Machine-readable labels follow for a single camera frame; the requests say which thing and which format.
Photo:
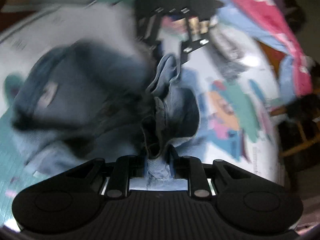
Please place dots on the blue blanket with pink trim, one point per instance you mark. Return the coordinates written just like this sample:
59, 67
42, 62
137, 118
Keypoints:
250, 10

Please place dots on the blue denim jeans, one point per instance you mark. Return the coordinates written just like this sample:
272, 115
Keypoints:
82, 100

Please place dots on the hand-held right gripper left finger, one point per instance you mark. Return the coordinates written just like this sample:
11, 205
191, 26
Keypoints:
144, 166

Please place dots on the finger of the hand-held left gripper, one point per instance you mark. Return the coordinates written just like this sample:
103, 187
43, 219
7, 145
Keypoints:
183, 52
150, 30

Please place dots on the wooden chair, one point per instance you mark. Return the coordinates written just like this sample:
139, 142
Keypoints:
303, 135

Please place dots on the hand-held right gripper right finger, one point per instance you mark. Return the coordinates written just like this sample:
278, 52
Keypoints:
172, 163

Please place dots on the cartoon printed mat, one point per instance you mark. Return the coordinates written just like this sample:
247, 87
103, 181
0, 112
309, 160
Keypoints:
225, 155

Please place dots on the grey folded jeans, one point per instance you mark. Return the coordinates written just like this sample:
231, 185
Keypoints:
230, 55

